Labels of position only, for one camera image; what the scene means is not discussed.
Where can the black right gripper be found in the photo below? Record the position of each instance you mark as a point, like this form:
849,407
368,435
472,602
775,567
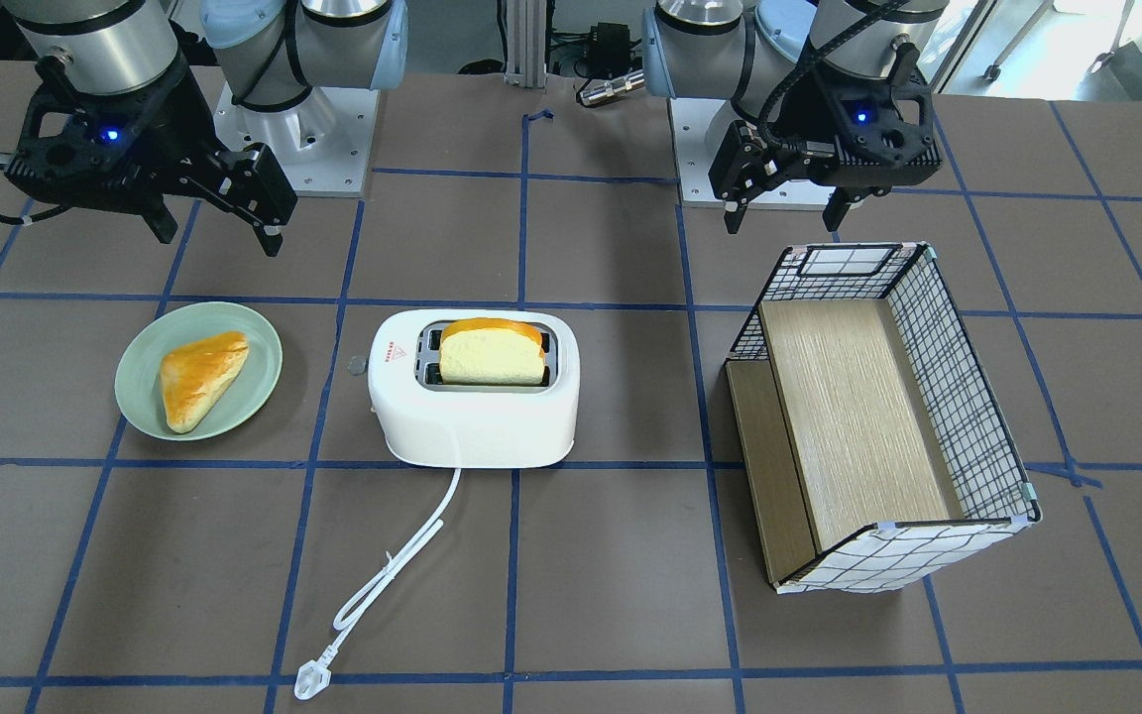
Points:
177,149

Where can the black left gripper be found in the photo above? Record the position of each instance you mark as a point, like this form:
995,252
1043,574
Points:
801,127

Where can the white two-slot toaster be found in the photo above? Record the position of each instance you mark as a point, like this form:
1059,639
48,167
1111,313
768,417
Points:
428,421

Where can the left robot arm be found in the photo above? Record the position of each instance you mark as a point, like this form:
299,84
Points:
753,57

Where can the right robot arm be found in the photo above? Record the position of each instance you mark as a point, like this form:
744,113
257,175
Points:
273,53

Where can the toast slice in toaster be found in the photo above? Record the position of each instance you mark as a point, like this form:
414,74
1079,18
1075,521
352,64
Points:
491,352

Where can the triangular golden bread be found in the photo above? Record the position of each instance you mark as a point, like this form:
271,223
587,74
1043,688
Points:
195,375

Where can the light green plate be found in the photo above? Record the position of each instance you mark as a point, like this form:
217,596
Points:
139,386

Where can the grid-cloth wooden storage box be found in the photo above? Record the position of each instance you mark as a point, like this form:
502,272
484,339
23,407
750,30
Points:
875,449

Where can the aluminium frame post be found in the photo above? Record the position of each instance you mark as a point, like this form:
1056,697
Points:
525,25

